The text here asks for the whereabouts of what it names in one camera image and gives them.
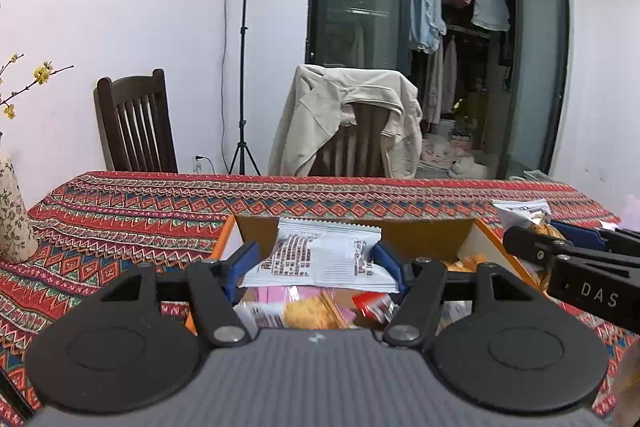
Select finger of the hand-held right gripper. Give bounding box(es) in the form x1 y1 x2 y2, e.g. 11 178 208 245
550 221 640 253
502 226 608 269

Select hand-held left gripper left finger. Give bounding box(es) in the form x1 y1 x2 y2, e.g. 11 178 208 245
100 241 261 350

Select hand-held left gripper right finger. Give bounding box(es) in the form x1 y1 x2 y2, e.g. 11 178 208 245
374 239 541 350

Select white and gold snack packet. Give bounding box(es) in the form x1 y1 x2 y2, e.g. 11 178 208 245
492 198 566 240

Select pink snack packet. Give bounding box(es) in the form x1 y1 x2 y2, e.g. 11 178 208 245
252 286 351 330

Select orange cardboard box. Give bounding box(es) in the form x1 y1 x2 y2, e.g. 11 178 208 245
184 214 548 338

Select large white printed snack packet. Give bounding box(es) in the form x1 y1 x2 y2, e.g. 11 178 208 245
241 218 401 294

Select person's right forearm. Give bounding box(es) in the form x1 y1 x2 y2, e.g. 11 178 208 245
612 342 640 427

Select red snack packet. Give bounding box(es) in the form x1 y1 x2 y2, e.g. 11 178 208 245
352 292 396 323

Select white and orange snack packet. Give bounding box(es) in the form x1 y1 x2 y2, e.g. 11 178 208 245
235 302 286 330

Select tan cracker packet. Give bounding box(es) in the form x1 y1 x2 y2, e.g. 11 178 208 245
282 294 346 330

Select pile of pale shoes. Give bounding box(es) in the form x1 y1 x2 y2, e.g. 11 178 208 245
420 134 491 180

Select dark wooden chair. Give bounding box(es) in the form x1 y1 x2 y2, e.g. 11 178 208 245
94 68 179 174
310 104 393 178

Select beige jacket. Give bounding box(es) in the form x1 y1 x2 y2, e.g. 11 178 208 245
268 64 424 180

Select pale hanging coat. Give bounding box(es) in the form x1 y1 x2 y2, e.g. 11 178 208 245
425 37 458 125

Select black light stand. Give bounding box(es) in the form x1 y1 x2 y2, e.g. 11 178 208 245
227 0 262 176

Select floral ceramic vase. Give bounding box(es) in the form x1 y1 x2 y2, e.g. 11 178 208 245
0 132 40 264

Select white hanging garment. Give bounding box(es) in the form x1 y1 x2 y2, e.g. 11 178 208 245
471 0 512 32

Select yellow flower branches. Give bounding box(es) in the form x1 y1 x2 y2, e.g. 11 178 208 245
0 53 75 122

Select black power cable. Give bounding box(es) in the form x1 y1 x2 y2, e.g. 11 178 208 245
219 0 234 175

